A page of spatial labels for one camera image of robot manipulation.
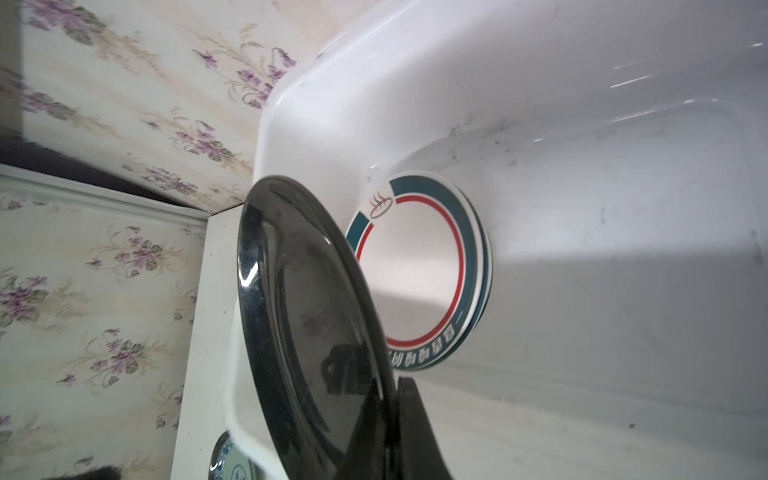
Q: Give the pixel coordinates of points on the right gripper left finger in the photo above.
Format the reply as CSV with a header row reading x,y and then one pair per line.
x,y
366,453

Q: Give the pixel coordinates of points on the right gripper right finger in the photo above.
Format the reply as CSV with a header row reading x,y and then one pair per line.
x,y
420,457

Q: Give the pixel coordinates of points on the black plate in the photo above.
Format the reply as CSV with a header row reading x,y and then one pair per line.
x,y
312,334

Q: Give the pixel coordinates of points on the teal patterned plate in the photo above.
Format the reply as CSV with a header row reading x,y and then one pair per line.
x,y
229,463

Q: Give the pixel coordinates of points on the white plate green red rim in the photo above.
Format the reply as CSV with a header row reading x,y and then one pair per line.
x,y
427,260

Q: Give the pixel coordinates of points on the white plastic bin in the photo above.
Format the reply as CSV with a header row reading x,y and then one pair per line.
x,y
616,152

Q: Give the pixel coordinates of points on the aluminium frame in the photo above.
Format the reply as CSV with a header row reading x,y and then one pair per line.
x,y
62,191

